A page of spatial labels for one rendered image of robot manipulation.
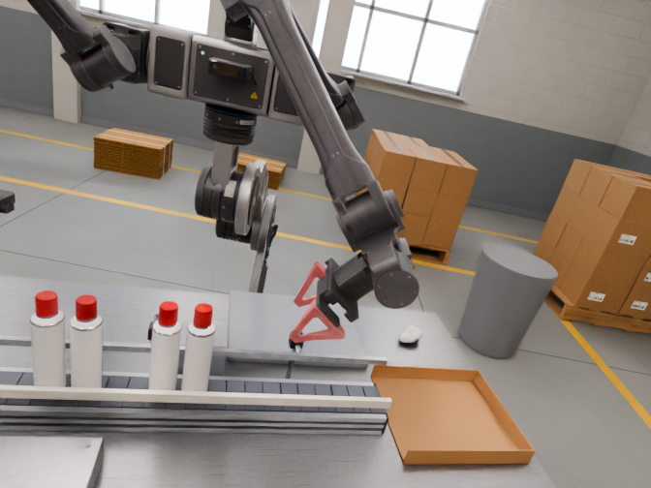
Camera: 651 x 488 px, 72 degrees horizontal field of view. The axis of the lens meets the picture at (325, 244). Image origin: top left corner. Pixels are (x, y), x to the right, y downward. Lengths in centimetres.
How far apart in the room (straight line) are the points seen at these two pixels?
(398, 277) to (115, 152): 453
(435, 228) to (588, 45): 346
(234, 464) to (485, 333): 231
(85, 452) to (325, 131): 65
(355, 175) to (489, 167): 594
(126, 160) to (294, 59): 437
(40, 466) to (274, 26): 75
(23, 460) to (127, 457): 16
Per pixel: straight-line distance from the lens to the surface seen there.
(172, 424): 97
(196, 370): 92
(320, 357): 100
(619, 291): 416
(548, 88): 659
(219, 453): 96
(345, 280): 65
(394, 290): 58
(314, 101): 63
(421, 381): 125
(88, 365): 94
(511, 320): 299
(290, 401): 96
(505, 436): 121
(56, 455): 91
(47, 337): 92
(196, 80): 118
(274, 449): 98
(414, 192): 398
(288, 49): 65
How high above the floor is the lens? 156
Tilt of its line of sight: 23 degrees down
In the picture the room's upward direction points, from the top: 13 degrees clockwise
